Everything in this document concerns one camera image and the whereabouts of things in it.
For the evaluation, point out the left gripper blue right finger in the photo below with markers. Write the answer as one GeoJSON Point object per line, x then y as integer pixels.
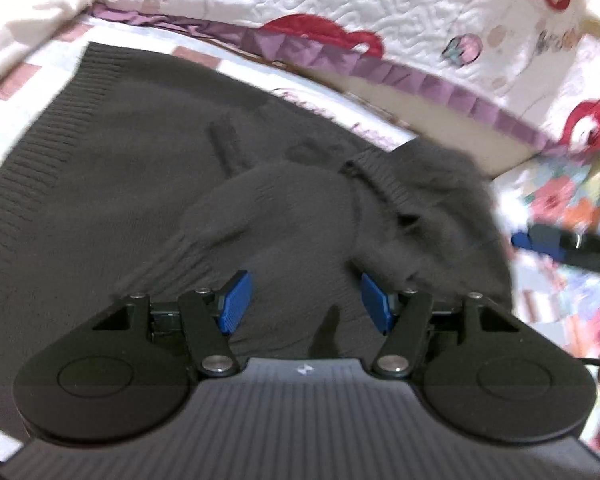
{"type": "Point", "coordinates": [386, 307]}

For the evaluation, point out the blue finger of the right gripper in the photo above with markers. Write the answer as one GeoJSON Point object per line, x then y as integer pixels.
{"type": "Point", "coordinates": [527, 241]}

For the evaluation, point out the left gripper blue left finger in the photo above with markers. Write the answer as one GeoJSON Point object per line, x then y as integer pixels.
{"type": "Point", "coordinates": [226, 305]}

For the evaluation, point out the dark brown knit sweater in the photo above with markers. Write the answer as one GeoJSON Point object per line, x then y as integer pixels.
{"type": "Point", "coordinates": [306, 227]}

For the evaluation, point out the floral print bedsheet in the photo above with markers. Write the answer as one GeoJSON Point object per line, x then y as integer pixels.
{"type": "Point", "coordinates": [561, 302]}

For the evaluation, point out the white quilt with red bears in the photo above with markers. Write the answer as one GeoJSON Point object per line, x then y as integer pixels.
{"type": "Point", "coordinates": [529, 68]}

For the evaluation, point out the checkered dog print blanket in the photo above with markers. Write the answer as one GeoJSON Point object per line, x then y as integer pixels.
{"type": "Point", "coordinates": [230, 70]}

